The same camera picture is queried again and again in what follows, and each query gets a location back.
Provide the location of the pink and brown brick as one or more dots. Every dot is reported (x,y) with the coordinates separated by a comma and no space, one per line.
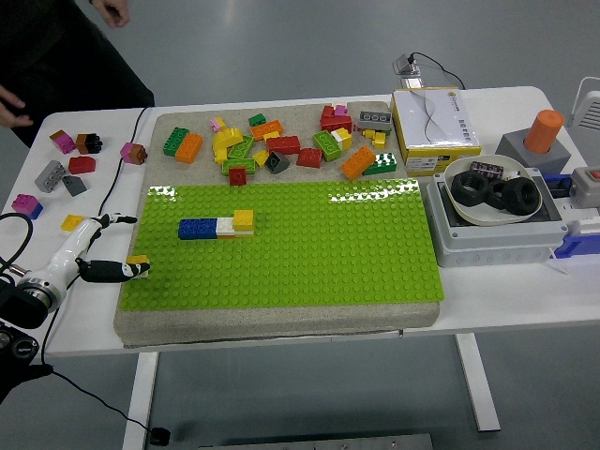
(133,154)

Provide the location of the light grey long brick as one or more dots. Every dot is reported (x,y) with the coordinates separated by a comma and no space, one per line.
(50,176)

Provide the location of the blue toy brick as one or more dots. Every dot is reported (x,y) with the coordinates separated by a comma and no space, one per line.
(197,229)

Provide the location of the person's left hand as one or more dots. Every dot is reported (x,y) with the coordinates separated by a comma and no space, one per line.
(112,11)

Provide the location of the small yellow toy brick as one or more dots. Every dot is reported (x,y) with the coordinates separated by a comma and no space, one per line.
(260,158)
(368,133)
(379,139)
(271,137)

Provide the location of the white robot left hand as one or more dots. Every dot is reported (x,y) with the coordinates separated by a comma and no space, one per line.
(70,248)

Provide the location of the small dark green brick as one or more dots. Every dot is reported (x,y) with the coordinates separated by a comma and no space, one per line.
(257,120)

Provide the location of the grey block holder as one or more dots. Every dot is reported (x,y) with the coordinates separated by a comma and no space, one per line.
(515,145)

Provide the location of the grey box with red button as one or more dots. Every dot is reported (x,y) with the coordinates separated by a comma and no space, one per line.
(583,187)

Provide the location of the small silver device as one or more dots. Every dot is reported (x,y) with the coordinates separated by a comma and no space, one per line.
(407,65)

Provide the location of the pink brick with brown top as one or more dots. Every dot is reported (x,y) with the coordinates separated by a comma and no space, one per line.
(63,142)

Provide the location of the grey long toy brick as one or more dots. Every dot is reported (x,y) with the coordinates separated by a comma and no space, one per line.
(375,119)

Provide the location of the flat yellow toy brick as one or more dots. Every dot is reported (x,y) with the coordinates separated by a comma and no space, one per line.
(72,222)

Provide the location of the small pink toy brick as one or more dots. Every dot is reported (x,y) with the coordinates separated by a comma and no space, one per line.
(217,124)
(341,110)

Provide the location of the grey plastic junction box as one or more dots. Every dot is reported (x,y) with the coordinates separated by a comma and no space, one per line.
(492,244)

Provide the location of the orange long toy brick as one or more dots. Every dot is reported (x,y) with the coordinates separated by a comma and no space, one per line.
(358,162)
(267,130)
(189,148)

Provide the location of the dark connector strip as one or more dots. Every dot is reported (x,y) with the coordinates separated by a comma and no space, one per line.
(487,169)

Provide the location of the lime green toy brick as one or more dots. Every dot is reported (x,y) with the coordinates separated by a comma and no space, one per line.
(326,145)
(241,147)
(238,165)

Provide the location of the yellow curved toy brick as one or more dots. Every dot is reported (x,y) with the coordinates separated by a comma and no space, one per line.
(227,137)

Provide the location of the yellow square toy brick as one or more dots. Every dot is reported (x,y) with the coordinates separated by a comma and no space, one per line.
(138,259)
(243,219)

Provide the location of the small white part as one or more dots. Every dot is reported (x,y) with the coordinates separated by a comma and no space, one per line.
(513,175)

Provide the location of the blue and white fixture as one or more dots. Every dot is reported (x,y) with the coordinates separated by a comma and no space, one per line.
(576,246)

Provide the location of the grey-brown foam mat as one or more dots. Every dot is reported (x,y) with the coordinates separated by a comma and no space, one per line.
(300,321)

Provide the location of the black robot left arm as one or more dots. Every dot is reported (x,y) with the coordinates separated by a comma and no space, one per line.
(19,304)

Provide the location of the white and yellow cardboard box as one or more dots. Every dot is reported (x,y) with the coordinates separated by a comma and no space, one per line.
(431,126)

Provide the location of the orange cylinder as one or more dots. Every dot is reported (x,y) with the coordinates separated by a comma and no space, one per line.
(544,131)

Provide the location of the person's right hand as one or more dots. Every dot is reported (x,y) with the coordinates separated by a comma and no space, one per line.
(11,110)

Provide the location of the large black nut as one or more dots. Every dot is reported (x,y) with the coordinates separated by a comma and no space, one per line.
(457,190)
(494,199)
(511,206)

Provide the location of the red long toy brick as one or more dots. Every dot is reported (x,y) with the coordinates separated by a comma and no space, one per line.
(283,145)
(337,124)

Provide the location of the white zip tie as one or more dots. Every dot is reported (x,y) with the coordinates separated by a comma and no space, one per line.
(560,268)

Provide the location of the brown and black brick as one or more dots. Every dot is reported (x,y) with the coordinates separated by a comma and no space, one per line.
(89,144)

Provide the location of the dark green long brick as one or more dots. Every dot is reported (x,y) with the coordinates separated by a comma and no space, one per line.
(174,141)

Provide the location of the small white toy brick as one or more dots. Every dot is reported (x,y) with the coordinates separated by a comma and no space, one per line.
(337,133)

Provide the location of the dark grey sloped brick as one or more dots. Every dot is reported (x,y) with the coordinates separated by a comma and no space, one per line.
(75,186)
(276,162)

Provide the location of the person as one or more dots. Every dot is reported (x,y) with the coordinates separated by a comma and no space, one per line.
(70,61)

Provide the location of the small red square brick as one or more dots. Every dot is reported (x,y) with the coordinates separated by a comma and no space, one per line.
(238,175)

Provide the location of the white bowl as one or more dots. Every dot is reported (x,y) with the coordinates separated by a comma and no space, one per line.
(469,213)

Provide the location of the green brick with white studs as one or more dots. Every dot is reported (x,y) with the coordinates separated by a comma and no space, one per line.
(380,165)

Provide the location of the magenta and blue brick stack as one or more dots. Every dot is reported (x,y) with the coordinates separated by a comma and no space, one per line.
(27,206)

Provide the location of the white perforated stand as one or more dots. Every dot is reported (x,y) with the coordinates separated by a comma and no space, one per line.
(591,110)

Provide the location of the white table leg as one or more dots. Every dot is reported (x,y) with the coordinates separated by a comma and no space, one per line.
(478,389)
(140,398)

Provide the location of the green studded baseplate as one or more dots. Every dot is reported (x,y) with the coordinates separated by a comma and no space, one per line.
(290,253)

